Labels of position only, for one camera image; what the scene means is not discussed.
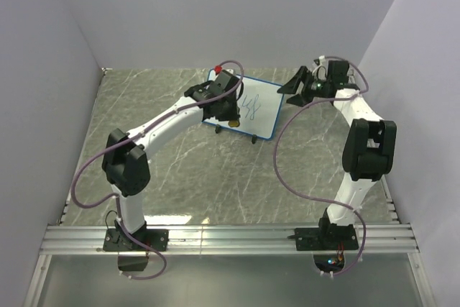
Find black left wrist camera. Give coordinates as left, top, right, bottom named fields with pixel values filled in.
left=208, top=70, right=239, bottom=96

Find aluminium front rail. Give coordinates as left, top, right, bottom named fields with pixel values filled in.
left=39, top=224, right=419, bottom=256

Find aluminium rail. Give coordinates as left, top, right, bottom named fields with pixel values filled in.
left=346, top=68, right=402, bottom=225
left=39, top=224, right=419, bottom=256

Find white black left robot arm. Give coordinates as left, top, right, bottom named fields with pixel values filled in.
left=102, top=82, right=242, bottom=251

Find yellow black whiteboard eraser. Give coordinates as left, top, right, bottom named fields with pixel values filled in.
left=228, top=120, right=240, bottom=128

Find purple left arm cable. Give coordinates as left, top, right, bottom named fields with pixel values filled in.
left=70, top=59, right=245, bottom=281

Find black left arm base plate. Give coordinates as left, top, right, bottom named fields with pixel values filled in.
left=102, top=228, right=169, bottom=252

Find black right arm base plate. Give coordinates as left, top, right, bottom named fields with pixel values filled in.
left=287, top=228, right=359, bottom=252

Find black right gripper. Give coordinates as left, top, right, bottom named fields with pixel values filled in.
left=277, top=66, right=331, bottom=109

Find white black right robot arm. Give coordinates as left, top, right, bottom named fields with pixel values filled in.
left=278, top=60, right=397, bottom=251

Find aluminium right side rail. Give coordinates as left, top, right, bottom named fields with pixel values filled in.
left=346, top=68, right=402, bottom=225

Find blue framed whiteboard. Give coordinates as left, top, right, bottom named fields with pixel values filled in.
left=203, top=76, right=284, bottom=140

